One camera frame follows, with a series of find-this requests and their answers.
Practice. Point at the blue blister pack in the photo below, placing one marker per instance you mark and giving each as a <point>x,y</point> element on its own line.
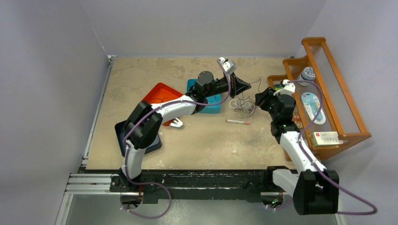
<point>311,105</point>

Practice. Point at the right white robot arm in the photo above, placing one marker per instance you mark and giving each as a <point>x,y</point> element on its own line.
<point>311,188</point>

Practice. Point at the wooden shelf rack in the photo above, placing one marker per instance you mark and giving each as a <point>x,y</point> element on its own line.
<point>340,111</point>

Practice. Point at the blue white jar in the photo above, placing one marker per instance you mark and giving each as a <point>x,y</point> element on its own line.
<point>307,74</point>

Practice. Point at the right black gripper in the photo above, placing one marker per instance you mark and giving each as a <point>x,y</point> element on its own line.
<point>265,96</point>

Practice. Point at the orange plastic tray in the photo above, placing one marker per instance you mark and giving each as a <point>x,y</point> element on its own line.
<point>161,93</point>

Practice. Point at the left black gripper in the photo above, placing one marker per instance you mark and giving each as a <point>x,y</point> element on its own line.
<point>237,86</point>

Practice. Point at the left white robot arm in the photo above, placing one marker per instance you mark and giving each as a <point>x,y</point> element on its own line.
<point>143,124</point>

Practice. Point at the small white stapler remover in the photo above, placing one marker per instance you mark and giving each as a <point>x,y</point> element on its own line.
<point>176,123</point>

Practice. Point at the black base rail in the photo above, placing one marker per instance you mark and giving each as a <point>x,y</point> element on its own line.
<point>251,185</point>

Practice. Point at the aluminium frame rails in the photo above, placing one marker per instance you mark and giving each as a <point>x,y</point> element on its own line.
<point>97,182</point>

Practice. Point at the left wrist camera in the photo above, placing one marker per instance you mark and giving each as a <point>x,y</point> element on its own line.
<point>228,66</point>

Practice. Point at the dark blue plastic tray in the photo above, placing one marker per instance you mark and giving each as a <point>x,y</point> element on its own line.
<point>120,134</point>

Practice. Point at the white orange marker pen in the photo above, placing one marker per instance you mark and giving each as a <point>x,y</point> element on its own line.
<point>237,122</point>

